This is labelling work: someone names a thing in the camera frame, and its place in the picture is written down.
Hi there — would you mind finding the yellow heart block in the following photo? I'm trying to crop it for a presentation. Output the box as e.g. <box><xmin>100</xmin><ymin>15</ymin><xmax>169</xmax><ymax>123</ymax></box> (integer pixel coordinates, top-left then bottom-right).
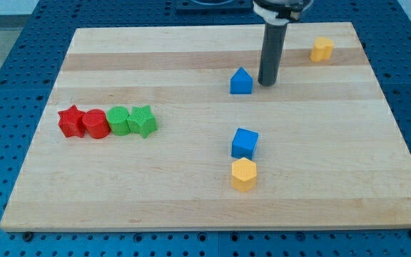
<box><xmin>310</xmin><ymin>37</ymin><xmax>335</xmax><ymax>62</ymax></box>

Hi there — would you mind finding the red star block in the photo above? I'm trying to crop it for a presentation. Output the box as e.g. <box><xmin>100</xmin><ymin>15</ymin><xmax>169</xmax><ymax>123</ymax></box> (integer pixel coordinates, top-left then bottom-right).
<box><xmin>58</xmin><ymin>105</ymin><xmax>86</xmax><ymax>138</ymax></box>

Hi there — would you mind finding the red cylinder block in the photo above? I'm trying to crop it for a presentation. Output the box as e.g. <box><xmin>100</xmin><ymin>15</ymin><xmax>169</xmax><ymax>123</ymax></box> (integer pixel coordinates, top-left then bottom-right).
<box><xmin>82</xmin><ymin>109</ymin><xmax>111</xmax><ymax>139</ymax></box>

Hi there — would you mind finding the blue cube block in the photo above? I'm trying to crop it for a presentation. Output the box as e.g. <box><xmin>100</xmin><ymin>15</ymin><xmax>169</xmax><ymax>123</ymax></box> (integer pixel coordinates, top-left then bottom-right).
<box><xmin>231</xmin><ymin>128</ymin><xmax>259</xmax><ymax>160</ymax></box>

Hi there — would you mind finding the wooden board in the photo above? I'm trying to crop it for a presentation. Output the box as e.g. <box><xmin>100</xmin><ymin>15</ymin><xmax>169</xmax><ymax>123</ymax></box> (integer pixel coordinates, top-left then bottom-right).
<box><xmin>0</xmin><ymin>22</ymin><xmax>411</xmax><ymax>232</ymax></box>

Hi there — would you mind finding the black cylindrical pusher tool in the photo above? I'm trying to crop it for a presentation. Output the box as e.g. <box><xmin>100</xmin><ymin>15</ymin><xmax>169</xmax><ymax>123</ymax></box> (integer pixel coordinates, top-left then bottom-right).
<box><xmin>258</xmin><ymin>23</ymin><xmax>288</xmax><ymax>86</ymax></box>

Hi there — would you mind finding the green cylinder block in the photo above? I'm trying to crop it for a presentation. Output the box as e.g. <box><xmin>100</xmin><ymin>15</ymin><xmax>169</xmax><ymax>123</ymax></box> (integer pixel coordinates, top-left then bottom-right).
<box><xmin>106</xmin><ymin>106</ymin><xmax>130</xmax><ymax>136</ymax></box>

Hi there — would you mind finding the yellow hexagon block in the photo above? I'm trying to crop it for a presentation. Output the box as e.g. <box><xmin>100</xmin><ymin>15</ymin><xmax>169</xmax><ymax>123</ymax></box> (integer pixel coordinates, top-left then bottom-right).
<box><xmin>231</xmin><ymin>157</ymin><xmax>258</xmax><ymax>192</ymax></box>

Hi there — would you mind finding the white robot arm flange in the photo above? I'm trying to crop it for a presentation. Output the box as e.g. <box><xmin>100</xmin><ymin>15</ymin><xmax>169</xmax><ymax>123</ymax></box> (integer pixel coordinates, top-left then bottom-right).
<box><xmin>253</xmin><ymin>0</ymin><xmax>314</xmax><ymax>26</ymax></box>

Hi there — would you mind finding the blue triangle block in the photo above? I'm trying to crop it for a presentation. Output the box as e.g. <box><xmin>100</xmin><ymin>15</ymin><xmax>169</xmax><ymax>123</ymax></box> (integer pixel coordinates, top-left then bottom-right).
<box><xmin>230</xmin><ymin>67</ymin><xmax>253</xmax><ymax>94</ymax></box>

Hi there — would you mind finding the green star block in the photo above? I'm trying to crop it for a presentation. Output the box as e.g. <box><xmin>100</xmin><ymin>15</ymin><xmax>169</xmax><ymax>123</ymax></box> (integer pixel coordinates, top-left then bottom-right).
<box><xmin>126</xmin><ymin>105</ymin><xmax>158</xmax><ymax>138</ymax></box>

